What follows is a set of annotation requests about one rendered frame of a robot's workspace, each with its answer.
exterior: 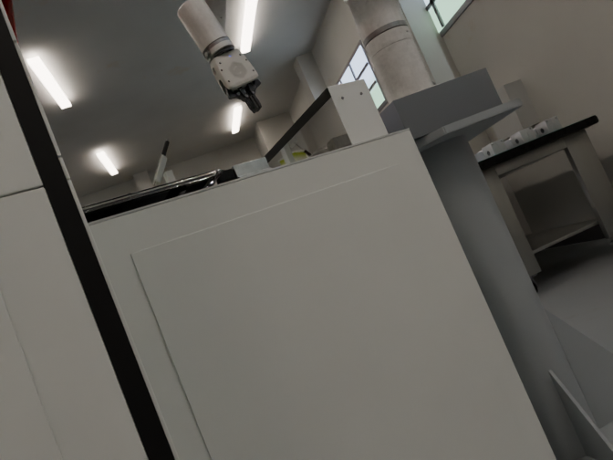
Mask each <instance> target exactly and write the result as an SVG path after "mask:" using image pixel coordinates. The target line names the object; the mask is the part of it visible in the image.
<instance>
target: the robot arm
mask: <svg viewBox="0 0 613 460"><path fill-rule="evenodd" d="M343 1H344V2H345V3H346V4H347V5H348V7H349V10H350V12H351V14H352V17H353V20H354V23H355V26H356V28H357V30H358V34H359V37H360V39H361V41H362V44H363V46H364V48H365V50H366V52H367V55H368V57H369V61H370V63H371V65H372V67H373V69H374V71H375V74H376V76H377V78H378V81H379V84H380V86H381V88H382V90H383V93H384V95H385V98H386V100H387V102H388V104H389V105H390V104H391V102H392V101H393V100H395V99H400V98H402V97H405V96H408V95H410V94H413V93H415V92H418V91H421V90H424V89H427V88H430V87H433V86H436V85H439V84H436V83H435V82H434V81H431V77H430V75H429V73H428V70H427V69H426V67H425V64H424V62H423V60H422V57H421V54H420V51H419V49H418V48H417V45H416V43H415V41H414V39H413V36H412V34H411V32H410V29H409V26H408V24H407V22H406V19H405V17H404V15H403V13H402V11H401V8H400V3H399V0H343ZM178 17H179V18H180V20H181V21H182V23H183V25H184V26H185V28H186V29H187V31H188V32H189V34H190V35H191V37H192V39H193V41H194V42H195V44H196V45H197V47H198V48H199V49H200V50H201V52H202V53H203V55H204V57H205V58H206V60H207V61H208V63H209V64H210V67H211V69H212V72H213V74H214V77H215V79H216V80H217V82H218V84H219V86H220V87H221V89H222V91H223V92H224V94H225V95H227V97H228V99H240V100H241V101H242V102H245V103H246V105H247V106H248V108H249V109H250V110H251V111H252V112H253V113H256V112H258V111H259V110H260V109H261V108H262V105H261V103H260V101H259V100H258V98H257V97H256V95H255V90H256V89H257V88H258V87H259V86H260V84H261V82H260V81H259V80H258V79H257V78H258V74H257V72H256V70H255V68H254V67H253V66H252V64H251V63H250V62H249V61H248V59H247V58H246V57H245V56H244V55H243V54H242V53H241V52H240V51H239V50H238V49H234V44H233V43H232V41H231V40H230V38H229V37H228V36H227V34H226V33H225V20H226V0H187V1H186V2H185V3H183V4H182V6H181V7H180V8H179V10H178Z"/></svg>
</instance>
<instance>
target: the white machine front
mask: <svg viewBox="0 0 613 460"><path fill-rule="evenodd" d="M0 72H1V75H2V77H3V80H4V82H5V86H6V88H7V91H8V93H9V96H10V99H11V100H12V103H13V105H14V108H15V111H16V115H17V117H18V119H19V122H20V124H21V127H22V130H23V132H24V134H25V136H26V141H27V143H28V146H29V148H30V151H31V153H32V155H33V158H34V160H35V163H36V167H37V169H38V172H39V174H40V177H41V179H42V182H43V185H46V184H50V183H56V182H60V181H64V180H67V181H68V180H70V177H69V174H68V170H67V167H66V165H65V163H64V161H63V158H61V153H60V150H59V148H58V146H57V142H56V140H55V137H54V134H53V132H52V130H51V128H50V125H49V123H48V120H47V116H46V113H45V112H44V109H43V106H42V104H41V101H40V99H39V97H38V95H37V92H36V88H35V85H34V83H33V80H32V79H31V76H30V73H29V71H28V68H27V66H26V62H25V60H24V57H23V55H22V52H21V50H20V47H19V45H18V43H17V41H16V36H15V34H14V31H13V28H12V27H11V24H10V22H9V19H8V17H7V14H6V11H5V8H4V6H3V3H2V0H0Z"/></svg>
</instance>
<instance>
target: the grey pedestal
mask: <svg viewBox="0 0 613 460"><path fill-rule="evenodd" d="M522 106H523V103H522V101H521V100H520V99H519V98H518V99H514V100H511V101H508V102H506V103H504V104H501V105H499V106H496V107H493V108H491V109H488V110H485V111H482V112H479V113H477V114H474V115H472V116H470V117H467V118H465V119H462V120H458V121H456V122H453V123H451V124H448V125H445V126H443V127H441V128H439V129H438V130H436V131H433V132H431V133H429V134H428V135H426V136H424V137H422V138H420V139H418V140H416V141H415V143H416V145H417V147H418V150H419V152H420V154H421V158H422V159H423V161H424V163H425V166H426V168H427V170H428V172H429V175H430V177H431V179H432V182H433V184H434V186H435V188H436V191H437V193H438V195H439V196H440V198H441V201H442V204H443V206H444V209H445V211H446V213H447V215H448V217H449V219H450V221H451V223H452V227H453V229H454V231H455V234H456V235H457V237H458V239H459V242H460V244H461V246H462V250H463V252H464V254H465V255H466V258H467V260H468V262H469V264H470V267H471V269H472V271H473V274H474V276H475V278H476V280H477V282H478V285H479V287H480V289H481V291H482V293H483V296H484V298H485V301H486V303H487V305H488V307H489V309H490V311H491V313H492V315H493V318H494V321H495V323H496V326H497V328H498V329H499V331H500V334H501V336H502V338H503V340H504V344H505V346H506V348H507V350H508V352H509V354H510V356H511V358H512V361H513V363H514V366H515V368H516V370H517V372H518V374H519V377H520V379H521V381H522V383H523V385H524V387H525V390H526V393H527V395H528V397H529V399H530V402H531V404H532V405H533V407H534V410H535V413H536V415H537V418H538V420H539V422H540V424H541V426H542V428H543V430H544V432H545V436H546V438H547V440H548V442H549V444H550V446H551V448H552V450H553V453H554V455H555V457H556V460H613V353H611V352H610V351H608V350H606V349H605V348H603V347H602V346H600V345H599V344H597V343H596V342H594V341H593V340H591V339H590V338H588V337H587V336H585V335H584V334H582V333H581V332H579V331H578V330H576V329H574V328H573V327H571V326H570V325H568V324H567V323H565V322H564V321H563V320H561V319H559V318H558V317H556V316H555V315H553V314H552V313H550V312H549V311H547V310H546V309H544V307H543V305H542V303H541V300H540V298H539V297H538V295H537V293H536V290H535V287H534V285H533V283H532V280H531V278H530V277H529V275H528V273H527V270H526V268H525V265H524V263H523V260H522V258H521V257H520V255H519V253H518V250H517V248H516V246H515V244H514V240H513V238H512V237H511V235H510V233H509V230H508V228H507V226H506V224H505V222H504V219H503V217H502V215H501V213H500V210H499V208H498V206H497V204H496V202H495V200H494V197H493V195H492V193H491V190H490V188H489V186H488V184H487V182H486V180H485V178H484V176H483V173H482V170H481V168H480V166H479V164H478V162H477V160H476V158H475V156H474V154H473V150H472V148H471V146H470V144H469V142H468V141H470V140H471V139H473V138H474V137H476V136H477V135H479V134H480V133H482V132H483V131H485V130H487V129H488V128H490V127H491V126H493V125H494V124H495V123H496V122H498V121H499V120H501V119H503V118H504V117H506V116H508V115H509V114H511V113H512V112H514V111H515V110H517V109H519V108H520V107H522Z"/></svg>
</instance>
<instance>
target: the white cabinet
mask: <svg viewBox="0 0 613 460"><path fill-rule="evenodd" d="M89 228H90V231H91V234H92V235H93V238H94V240H95V243H96V245H97V248H98V251H99V254H100V256H101V259H102V262H103V264H104V267H105V268H106V271H107V273H108V276H109V280H110V283H111V285H112V287H113V289H114V292H115V295H116V297H117V300H118V302H119V305H120V308H121V311H122V313H123V316H124V318H125V320H126V323H127V325H128V328H129V330H130V334H131V337H132V339H133V341H134V344H135V346H136V349H137V351H138V353H139V356H140V360H141V362H142V365H143V367H144V370H145V372H146V374H147V377H148V379H149V382H150V385H151V388H152V390H153V393H154V395H155V398H156V401H157V403H158V405H159V407H160V410H161V414H162V417H163V419H164V422H165V423H166V426H167V428H168V431H169V434H170V436H171V439H172V442H173V445H174V447H175V450H176V452H177V455H178V456H179V459H180V460H556V457H555V455H554V453H553V450H552V448H551V446H550V444H549V442H548V440H547V438H546V436H545V432H544V430H543V428H542V426H541V424H540V422H539V420H538V418H537V415H536V413H535V410H534V407H533V405H532V404H531V402H530V399H529V397H528V395H527V393H526V390H525V387H524V385H523V383H522V381H521V379H520V377H519V374H518V372H517V370H516V368H515V366H514V363H513V361H512V358H511V356H510V354H509V352H508V350H507V348H506V346H505V344H504V340H503V338H502V336H501V334H500V331H499V329H498V328H497V326H496V323H495V321H494V318H493V315H492V313H491V311H490V309H489V307H488V305H487V303H486V301H485V298H484V296H483V293H482V291H481V289H480V287H479V285H478V282H477V280H476V278H475V276H474V274H473V271H472V269H471V267H470V264H469V262H468V260H467V258H466V255H465V254H464V252H463V250H462V246H461V244H460V242H459V239H458V237H457V235H456V234H455V231H454V229H453V227H452V223H451V221H450V219H449V217H448V215H447V213H446V211H445V209H444V206H443V204H442V201H441V198H440V196H439V195H438V193H437V191H436V188H435V186H434V184H433V182H432V179H431V177H430V175H429V172H428V170H427V168H426V166H425V163H424V161H423V159H422V158H421V154H420V152H419V150H418V147H417V145H416V143H415V141H414V139H413V137H412V135H411V133H410V131H404V132H401V133H397V134H394V135H391V136H388V137H385V138H382V139H378V140H375V141H370V142H367V143H364V144H360V145H358V146H354V147H351V148H348V149H345V150H342V151H339V152H333V153H330V154H327V155H324V156H321V157H317V158H315V159H312V160H308V161H305V162H300V163H297V164H293V165H290V166H287V167H284V168H281V169H278V170H274V171H271V172H266V173H263V174H260V175H256V176H254V177H251V178H247V179H244V180H241V181H238V182H235V183H229V184H227V185H223V186H220V187H217V188H213V189H211V190H208V191H204V192H201V193H196V194H193V195H190V196H186V197H183V198H180V199H177V200H174V201H170V202H168V203H165V204H159V205H156V206H153V207H150V208H147V209H143V210H140V211H138V212H134V213H131V214H125V215H123V216H119V217H116V218H113V219H109V220H107V221H104V222H100V223H97V224H94V225H89Z"/></svg>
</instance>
